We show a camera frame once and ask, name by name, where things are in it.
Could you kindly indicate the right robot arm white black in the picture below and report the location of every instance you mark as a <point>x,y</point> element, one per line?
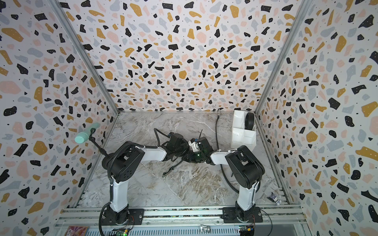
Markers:
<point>245,167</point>

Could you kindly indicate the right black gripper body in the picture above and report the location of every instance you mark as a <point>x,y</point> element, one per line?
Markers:
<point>198,157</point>

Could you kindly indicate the pink printed card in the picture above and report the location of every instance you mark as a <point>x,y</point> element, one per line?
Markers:
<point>76,231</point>

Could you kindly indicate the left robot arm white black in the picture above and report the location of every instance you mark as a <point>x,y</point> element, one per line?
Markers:
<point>123,163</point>

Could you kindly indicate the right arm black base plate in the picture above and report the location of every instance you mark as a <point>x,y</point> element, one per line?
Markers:
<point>237,215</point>

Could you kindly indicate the white storage roll organizer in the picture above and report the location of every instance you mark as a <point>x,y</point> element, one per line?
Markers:
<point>240,136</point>

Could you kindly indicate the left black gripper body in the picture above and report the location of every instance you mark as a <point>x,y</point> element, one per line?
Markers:
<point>184,149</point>

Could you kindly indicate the aluminium mounting rail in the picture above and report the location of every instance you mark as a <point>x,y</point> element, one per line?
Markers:
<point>211,215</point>

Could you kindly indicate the green microphone on black stand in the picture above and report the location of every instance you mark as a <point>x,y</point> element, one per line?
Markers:
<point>87,135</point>

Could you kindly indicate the small crumpled wrapper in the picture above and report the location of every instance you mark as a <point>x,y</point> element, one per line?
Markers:
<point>274,198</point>

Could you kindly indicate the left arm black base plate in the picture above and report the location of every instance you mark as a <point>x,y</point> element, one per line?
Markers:
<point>134,216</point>

